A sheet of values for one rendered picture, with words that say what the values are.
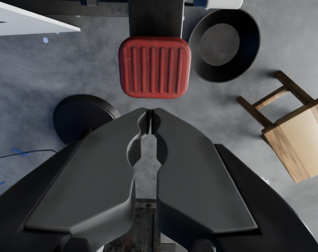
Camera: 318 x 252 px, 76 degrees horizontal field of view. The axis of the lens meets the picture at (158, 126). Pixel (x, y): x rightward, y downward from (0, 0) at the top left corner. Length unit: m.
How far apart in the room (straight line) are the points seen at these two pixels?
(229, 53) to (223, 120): 0.36
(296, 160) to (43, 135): 1.26
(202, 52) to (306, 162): 0.63
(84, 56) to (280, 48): 0.88
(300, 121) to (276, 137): 0.09
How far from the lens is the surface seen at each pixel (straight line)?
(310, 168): 1.07
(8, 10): 0.64
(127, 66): 0.20
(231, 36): 1.01
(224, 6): 0.35
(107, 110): 1.07
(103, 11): 0.95
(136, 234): 1.46
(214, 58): 1.01
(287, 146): 0.93
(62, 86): 1.12
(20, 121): 1.34
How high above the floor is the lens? 0.96
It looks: 59 degrees down
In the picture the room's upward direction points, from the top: 180 degrees clockwise
